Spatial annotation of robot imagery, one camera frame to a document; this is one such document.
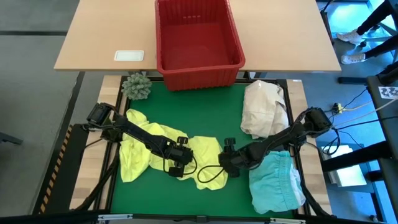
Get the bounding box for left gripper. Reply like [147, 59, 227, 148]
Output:
[161, 136, 194, 179]

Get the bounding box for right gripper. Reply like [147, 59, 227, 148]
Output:
[218, 138, 259, 179]

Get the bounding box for yellow garment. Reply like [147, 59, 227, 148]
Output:
[119, 108, 229, 191]

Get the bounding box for pale blue white garment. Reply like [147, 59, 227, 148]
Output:
[248, 150, 307, 215]

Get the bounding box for red plastic laundry bin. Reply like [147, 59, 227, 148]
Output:
[154, 0, 246, 91]

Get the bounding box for cream folded garment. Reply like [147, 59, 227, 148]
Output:
[239, 80, 290, 140]

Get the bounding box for pale green artificial plant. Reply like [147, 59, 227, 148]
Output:
[121, 72, 153, 101]

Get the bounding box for wooden table board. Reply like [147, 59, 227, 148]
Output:
[70, 75, 125, 211]
[281, 79, 333, 215]

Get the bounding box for white rectangular card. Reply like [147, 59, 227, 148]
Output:
[113, 50, 146, 62]

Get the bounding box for white box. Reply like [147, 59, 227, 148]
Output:
[323, 144, 368, 188]

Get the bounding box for yellow black hazard strip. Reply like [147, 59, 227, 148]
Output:
[39, 123, 75, 215]

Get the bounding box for light wooden desk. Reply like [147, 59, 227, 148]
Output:
[53, 0, 341, 73]

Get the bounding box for black desk foot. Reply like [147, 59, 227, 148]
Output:
[338, 77, 368, 85]

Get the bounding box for black crossbar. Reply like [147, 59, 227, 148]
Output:
[0, 210, 398, 224]

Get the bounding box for black side table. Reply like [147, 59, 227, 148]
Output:
[366, 60, 398, 224]

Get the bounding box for white shoe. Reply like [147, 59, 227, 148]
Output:
[340, 52, 367, 65]
[336, 29, 364, 45]

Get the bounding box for black desk leg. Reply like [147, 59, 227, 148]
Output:
[320, 0, 336, 47]

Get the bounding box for dark chair leg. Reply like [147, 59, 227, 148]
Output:
[0, 132, 24, 146]

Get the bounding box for white fiducial marker card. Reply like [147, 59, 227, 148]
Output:
[377, 86, 398, 100]

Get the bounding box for person's leg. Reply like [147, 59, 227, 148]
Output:
[364, 34, 398, 60]
[356, 0, 398, 36]

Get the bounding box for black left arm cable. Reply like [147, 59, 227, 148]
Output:
[162, 155, 198, 176]

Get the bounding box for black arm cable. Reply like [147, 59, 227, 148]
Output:
[162, 155, 198, 176]
[197, 165, 226, 184]

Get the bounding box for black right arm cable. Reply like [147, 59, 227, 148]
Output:
[197, 165, 226, 184]

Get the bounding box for silver metal bracket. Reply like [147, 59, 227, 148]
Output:
[97, 213, 134, 222]
[269, 217, 307, 224]

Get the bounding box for black cable sleeve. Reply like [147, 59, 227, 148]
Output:
[74, 161, 118, 212]
[285, 149, 331, 217]

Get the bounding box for black table frame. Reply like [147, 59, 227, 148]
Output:
[93, 75, 312, 218]

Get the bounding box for black floor cable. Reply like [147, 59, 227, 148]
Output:
[329, 115, 398, 131]

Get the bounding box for white floor cable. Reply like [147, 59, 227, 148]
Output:
[337, 98, 398, 127]

